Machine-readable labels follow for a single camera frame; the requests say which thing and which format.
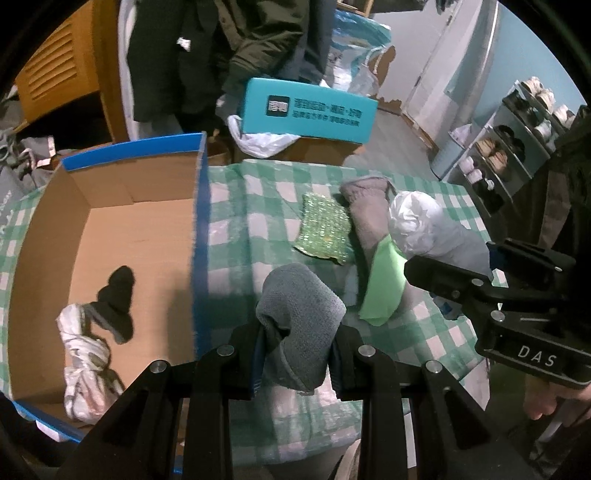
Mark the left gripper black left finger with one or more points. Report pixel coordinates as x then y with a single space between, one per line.
173 421

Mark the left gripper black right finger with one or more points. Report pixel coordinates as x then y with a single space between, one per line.
453 438

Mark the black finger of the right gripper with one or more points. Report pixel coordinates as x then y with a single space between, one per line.
523 259
444 280

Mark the light grey cloth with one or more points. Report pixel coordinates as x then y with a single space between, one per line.
421 227

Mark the green and white cloth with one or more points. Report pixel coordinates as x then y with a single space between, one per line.
386 284

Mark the brown grey sweatpants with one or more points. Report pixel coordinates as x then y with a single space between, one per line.
368 201

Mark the green glitter sponge cloth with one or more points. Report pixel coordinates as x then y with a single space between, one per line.
325 228

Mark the dark grey knit sock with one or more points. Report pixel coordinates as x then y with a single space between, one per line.
300 316

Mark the person right hand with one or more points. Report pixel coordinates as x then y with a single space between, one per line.
542 398

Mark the white patterned rolled cloth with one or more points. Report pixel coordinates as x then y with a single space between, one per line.
91 386

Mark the shoe rack with shoes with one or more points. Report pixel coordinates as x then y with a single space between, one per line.
495 160

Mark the black sock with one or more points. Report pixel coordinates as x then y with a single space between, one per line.
111 309

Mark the brown cardboard box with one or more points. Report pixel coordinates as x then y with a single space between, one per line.
222 151

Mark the green white checkered tablecloth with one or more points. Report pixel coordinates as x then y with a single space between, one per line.
246 227

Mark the white plastic bag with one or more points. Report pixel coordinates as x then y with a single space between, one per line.
258 145

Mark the blue cardboard box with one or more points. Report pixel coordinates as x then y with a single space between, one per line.
129 204

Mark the teal shoe box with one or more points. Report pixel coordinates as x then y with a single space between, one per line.
287 107

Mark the blue clear plastic bag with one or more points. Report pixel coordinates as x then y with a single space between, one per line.
356 41

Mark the olive green hanging jacket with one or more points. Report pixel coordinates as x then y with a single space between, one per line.
286 40

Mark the grey clothes pile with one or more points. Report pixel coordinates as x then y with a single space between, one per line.
26 164

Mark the black hanging jacket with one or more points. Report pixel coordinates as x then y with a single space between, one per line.
178 58

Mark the wooden louvered wardrobe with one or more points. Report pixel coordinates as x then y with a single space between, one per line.
79 58

